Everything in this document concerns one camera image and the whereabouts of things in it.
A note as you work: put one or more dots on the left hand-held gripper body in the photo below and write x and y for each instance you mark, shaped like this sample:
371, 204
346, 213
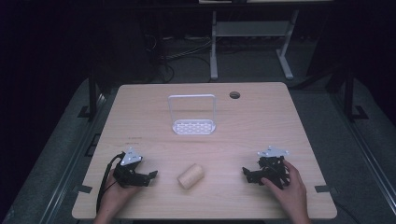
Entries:
129, 169

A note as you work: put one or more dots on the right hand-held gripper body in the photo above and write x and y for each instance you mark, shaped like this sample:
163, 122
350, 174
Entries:
271, 168

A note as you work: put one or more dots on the beige paper roll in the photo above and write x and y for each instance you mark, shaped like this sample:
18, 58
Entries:
190, 176

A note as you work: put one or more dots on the person's right hand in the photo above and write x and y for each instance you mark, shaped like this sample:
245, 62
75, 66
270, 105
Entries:
289, 188

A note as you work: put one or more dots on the person's left hand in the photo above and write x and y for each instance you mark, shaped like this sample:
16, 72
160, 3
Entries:
114, 194

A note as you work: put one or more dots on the black metal stand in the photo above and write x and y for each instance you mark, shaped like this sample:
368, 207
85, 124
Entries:
91, 93
350, 93

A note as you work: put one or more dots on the white metal desk frame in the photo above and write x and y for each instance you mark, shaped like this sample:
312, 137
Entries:
250, 43

